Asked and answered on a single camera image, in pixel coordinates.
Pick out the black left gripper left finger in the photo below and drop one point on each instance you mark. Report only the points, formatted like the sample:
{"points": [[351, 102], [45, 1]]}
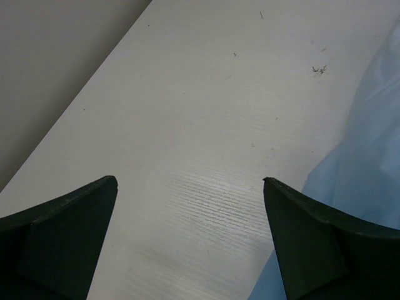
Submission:
{"points": [[50, 251]]}

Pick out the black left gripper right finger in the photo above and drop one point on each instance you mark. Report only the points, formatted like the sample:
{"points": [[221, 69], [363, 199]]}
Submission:
{"points": [[324, 253]]}

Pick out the light blue zip jacket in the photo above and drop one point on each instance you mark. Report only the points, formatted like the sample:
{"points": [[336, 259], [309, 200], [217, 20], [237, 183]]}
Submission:
{"points": [[360, 176]]}

